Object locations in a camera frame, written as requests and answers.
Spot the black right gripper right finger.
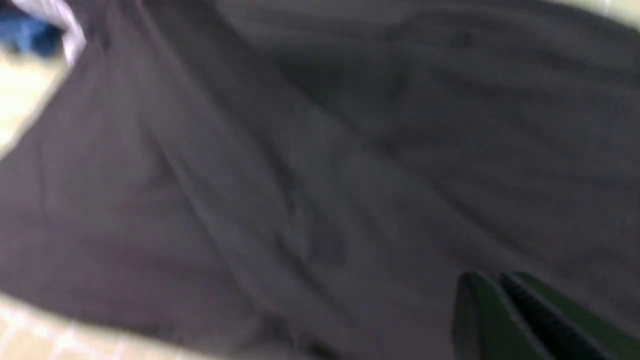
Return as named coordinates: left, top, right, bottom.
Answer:
left=500, top=272, right=640, bottom=360

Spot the dark gray long-sleeved shirt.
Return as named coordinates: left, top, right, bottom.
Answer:
left=0, top=0, right=639, bottom=360

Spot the white crumpled shirt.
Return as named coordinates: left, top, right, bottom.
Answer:
left=12, top=0, right=87, bottom=68

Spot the blue crumpled garment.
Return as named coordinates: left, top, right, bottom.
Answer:
left=0, top=0, right=63, bottom=59

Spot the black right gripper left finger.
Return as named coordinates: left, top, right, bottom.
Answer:
left=451, top=272, right=551, bottom=360

